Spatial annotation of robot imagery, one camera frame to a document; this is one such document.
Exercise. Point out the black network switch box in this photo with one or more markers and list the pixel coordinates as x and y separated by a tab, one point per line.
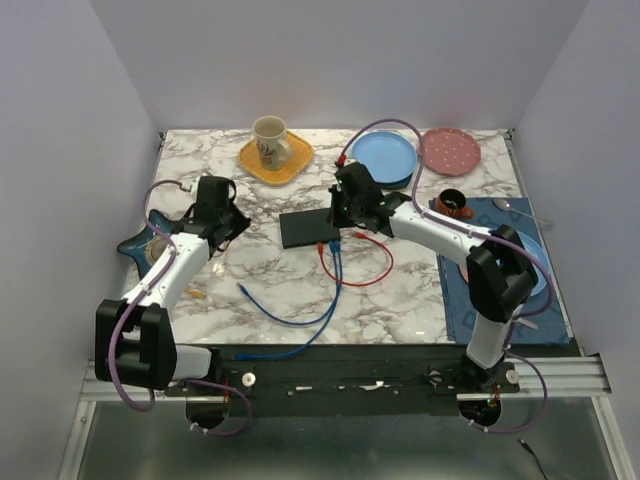
306	228

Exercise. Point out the yellow woven coaster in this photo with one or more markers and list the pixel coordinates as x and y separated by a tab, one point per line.
303	153

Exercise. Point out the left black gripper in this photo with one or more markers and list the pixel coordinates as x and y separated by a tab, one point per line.
242	222

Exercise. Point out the black mounting base plate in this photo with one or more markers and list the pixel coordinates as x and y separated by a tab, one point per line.
344	380

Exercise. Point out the dark teal plate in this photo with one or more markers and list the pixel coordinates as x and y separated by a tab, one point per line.
392	178

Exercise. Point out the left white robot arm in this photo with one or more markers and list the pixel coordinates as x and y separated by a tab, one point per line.
155	300

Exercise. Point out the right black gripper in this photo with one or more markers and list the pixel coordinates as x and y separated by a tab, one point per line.
335	218

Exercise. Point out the blue star-shaped dish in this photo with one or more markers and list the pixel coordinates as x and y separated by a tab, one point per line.
146	247

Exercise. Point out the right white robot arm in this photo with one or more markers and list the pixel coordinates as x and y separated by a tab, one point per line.
500	274

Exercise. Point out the aluminium rail frame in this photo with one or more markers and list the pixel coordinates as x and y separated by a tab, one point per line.
559	427

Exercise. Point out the blue cloth placemat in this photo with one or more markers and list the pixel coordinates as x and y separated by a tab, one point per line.
460	315

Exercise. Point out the cream floral mug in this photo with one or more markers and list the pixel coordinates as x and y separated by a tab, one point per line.
270	135

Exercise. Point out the pink plate under blue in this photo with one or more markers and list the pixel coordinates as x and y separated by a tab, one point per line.
463	273

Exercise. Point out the pink dotted plate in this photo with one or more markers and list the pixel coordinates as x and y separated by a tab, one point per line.
450	151

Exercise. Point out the light blue plate on mat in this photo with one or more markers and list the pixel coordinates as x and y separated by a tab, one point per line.
533	247

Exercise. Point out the metal spoon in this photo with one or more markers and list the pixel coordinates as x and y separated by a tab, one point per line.
504	205

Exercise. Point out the brown orange cup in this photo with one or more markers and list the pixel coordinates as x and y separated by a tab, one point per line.
453	203

